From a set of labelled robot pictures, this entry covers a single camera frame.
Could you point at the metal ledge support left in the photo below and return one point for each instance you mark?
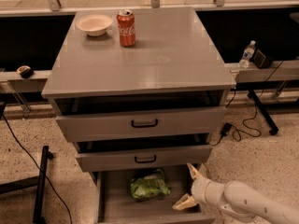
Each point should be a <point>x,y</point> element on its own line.
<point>7,88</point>

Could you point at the grey middle drawer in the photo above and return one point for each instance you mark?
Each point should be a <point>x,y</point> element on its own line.
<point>125,160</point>

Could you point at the grey drawer cabinet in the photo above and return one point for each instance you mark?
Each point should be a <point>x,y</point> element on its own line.
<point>173,65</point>

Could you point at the white paper bowl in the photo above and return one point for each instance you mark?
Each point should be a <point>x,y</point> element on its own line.
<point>94,25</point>

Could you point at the black stand leg right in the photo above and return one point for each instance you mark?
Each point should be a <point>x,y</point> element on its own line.
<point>273,127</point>

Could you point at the grey top drawer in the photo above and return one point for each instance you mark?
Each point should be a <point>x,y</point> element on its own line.
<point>109,126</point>

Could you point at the grey bottom drawer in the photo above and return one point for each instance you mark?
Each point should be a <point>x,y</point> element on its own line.
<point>117,206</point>

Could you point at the black tape measure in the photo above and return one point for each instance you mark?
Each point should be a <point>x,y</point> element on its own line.
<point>25,71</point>

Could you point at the black stand leg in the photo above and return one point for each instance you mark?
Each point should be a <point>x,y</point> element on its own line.
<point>273,127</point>
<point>38,181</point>

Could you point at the black power adapter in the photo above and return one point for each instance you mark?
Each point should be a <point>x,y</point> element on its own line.
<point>225,129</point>

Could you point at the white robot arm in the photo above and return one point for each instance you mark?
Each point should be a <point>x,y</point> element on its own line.
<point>235,199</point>

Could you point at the black drawer handle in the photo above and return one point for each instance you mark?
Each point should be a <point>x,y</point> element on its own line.
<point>149,159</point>
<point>140,124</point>

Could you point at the green rice chip bag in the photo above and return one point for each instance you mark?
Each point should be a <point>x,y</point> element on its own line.
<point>149,186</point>

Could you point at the grey drawer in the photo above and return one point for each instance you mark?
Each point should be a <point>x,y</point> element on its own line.
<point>109,126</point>
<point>125,160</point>
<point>117,206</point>

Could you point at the black middle drawer handle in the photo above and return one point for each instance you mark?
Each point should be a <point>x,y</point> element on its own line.
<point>149,159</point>

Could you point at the red cola can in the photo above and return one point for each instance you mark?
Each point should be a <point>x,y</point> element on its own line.
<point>126,26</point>

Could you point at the small black box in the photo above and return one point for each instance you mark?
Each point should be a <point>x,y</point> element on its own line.
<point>261,61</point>

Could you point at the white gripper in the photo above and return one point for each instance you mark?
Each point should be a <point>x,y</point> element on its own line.
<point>198,188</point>

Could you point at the black top drawer handle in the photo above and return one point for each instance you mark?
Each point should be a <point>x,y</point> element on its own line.
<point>140,124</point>

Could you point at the black stand leg left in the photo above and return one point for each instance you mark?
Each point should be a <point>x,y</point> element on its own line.
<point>38,181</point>

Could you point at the clear water bottle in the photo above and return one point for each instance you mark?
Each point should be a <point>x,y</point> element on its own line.
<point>247,54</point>

